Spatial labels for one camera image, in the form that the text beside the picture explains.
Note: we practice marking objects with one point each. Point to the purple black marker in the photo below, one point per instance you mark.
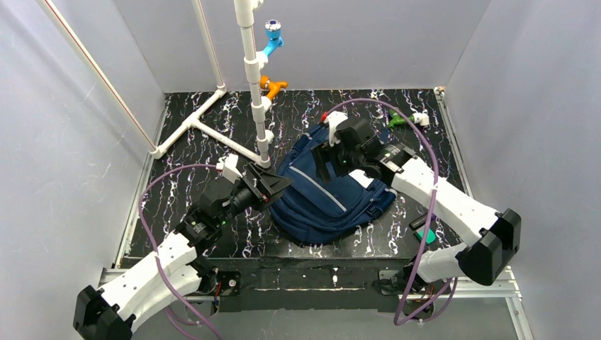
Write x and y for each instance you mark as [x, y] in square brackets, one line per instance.
[418, 223]

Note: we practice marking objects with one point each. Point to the navy blue student backpack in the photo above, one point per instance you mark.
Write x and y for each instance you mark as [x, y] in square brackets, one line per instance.
[316, 212]

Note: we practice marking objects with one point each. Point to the green tap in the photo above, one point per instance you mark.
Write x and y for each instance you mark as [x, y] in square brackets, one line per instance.
[395, 120]

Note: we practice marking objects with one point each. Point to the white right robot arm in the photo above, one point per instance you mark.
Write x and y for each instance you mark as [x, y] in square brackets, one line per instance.
[489, 238]

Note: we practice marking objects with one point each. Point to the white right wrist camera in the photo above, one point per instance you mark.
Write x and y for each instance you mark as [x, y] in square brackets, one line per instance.
[332, 119]

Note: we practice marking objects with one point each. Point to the white PVC pipe stand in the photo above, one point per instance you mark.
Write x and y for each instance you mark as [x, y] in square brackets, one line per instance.
[193, 50]

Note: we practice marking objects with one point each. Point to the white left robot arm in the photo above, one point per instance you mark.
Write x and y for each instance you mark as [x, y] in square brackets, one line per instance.
[177, 266]

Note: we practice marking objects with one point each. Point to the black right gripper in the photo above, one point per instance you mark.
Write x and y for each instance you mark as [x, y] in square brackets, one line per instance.
[326, 154]

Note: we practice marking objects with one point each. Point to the green eraser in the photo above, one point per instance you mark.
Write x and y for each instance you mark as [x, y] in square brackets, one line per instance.
[429, 236]

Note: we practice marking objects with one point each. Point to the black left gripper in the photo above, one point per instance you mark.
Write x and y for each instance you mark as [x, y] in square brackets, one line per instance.
[259, 186]

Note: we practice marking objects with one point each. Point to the blue tap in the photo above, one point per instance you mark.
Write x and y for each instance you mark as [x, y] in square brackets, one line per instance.
[273, 32]

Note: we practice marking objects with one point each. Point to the orange tap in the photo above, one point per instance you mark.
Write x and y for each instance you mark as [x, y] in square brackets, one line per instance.
[272, 87]

